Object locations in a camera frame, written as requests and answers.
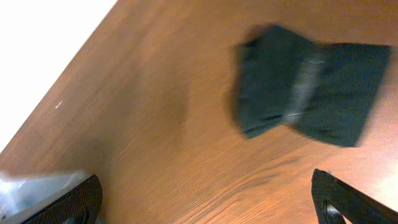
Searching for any clear plastic storage bin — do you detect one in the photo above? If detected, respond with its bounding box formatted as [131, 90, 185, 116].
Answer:
[1, 170, 90, 223]

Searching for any black garment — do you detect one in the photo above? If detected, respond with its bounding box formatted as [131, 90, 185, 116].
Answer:
[235, 24, 392, 147]

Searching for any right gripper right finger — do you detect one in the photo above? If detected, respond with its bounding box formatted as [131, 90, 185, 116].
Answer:
[312, 169, 397, 224]

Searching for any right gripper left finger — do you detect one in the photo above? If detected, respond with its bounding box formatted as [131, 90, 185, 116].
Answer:
[22, 175, 103, 224]

